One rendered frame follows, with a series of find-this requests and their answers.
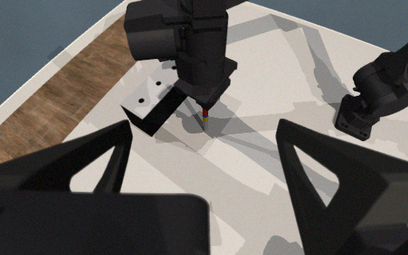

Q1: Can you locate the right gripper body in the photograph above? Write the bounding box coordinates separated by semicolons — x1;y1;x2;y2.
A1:
174;52;238;109

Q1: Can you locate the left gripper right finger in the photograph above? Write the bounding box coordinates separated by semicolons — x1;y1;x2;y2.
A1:
275;118;408;255

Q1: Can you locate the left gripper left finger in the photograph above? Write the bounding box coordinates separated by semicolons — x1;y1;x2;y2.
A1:
0;119;133;192

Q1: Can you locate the red striped pin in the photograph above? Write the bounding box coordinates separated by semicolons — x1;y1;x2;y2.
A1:
202;109;208;131

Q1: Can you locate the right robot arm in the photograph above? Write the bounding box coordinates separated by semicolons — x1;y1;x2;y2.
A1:
124;0;408;141

